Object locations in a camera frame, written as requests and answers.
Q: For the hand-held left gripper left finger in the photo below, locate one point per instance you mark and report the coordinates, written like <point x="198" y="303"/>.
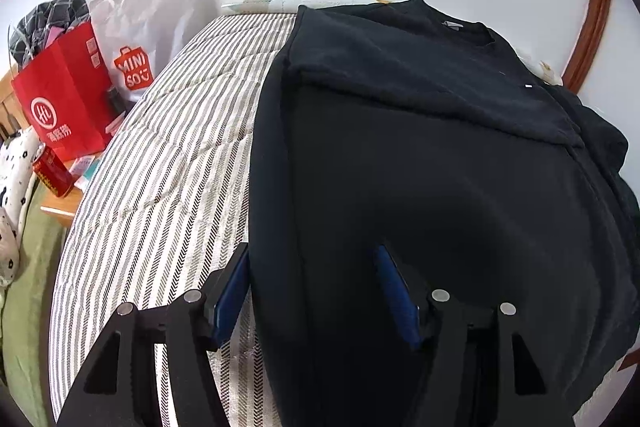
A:
<point x="230" y="302"/>

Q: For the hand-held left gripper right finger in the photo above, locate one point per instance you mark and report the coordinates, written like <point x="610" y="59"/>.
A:
<point x="395" y="292"/>

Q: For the black sweater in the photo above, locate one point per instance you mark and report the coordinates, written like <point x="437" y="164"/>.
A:
<point x="400" y="157"/>

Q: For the striped mattress cover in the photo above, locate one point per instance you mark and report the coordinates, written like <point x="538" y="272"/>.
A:
<point x="175" y="157"/>

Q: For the wooden nightstand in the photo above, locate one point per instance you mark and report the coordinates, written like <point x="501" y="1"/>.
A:
<point x="60" y="207"/>

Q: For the green blanket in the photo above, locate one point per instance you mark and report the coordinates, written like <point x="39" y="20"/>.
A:
<point x="30" y="307"/>

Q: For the red drink can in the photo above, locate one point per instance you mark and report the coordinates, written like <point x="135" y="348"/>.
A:
<point x="52" y="172"/>

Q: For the white spotted pillow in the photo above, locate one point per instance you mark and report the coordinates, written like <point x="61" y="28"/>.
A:
<point x="15" y="177"/>

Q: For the red paper bag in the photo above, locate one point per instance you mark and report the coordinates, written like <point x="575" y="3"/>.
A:
<point x="65" y="82"/>

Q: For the white plastic shopping bag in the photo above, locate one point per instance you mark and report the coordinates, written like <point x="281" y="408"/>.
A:
<point x="145" y="7"/>

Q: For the dark plaid cloth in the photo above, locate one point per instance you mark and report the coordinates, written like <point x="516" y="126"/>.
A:
<point x="55" y="14"/>

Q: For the brown wooden door frame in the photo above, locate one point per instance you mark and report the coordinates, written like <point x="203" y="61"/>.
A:
<point x="595" y="22"/>

